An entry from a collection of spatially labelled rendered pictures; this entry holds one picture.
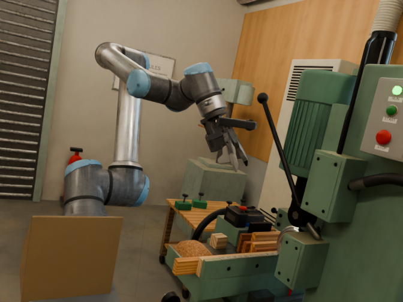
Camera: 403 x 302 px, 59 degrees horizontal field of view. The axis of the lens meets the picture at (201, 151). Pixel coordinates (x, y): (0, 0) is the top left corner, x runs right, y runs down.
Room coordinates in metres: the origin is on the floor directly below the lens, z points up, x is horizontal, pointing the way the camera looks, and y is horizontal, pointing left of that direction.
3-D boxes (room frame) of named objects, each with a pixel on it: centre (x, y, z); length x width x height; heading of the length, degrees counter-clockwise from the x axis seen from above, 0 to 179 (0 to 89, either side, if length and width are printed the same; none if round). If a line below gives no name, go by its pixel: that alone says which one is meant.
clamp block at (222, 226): (1.23, -0.20, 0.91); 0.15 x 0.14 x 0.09; 122
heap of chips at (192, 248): (1.01, -0.04, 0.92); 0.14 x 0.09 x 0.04; 32
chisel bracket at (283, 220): (1.07, -0.34, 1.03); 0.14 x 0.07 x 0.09; 32
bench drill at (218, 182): (3.53, -0.20, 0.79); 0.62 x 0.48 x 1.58; 25
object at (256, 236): (1.15, -0.30, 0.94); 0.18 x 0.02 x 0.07; 122
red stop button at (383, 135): (0.72, -0.35, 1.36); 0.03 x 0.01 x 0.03; 32
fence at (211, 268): (1.03, -0.32, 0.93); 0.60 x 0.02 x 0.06; 122
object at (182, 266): (1.05, -0.28, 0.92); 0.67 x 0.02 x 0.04; 122
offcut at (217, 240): (1.11, -0.11, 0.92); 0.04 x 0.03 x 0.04; 128
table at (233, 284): (1.16, -0.24, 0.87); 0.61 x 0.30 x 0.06; 122
